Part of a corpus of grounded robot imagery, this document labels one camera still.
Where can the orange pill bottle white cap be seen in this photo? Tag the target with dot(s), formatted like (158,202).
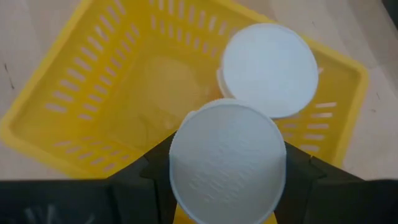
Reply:
(227,161)
(270,68)

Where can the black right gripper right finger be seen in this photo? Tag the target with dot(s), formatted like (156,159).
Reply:
(314,196)

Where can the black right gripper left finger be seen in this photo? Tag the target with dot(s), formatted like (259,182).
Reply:
(136,193)

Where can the yellow plastic basket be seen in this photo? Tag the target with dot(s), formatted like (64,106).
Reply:
(109,77)

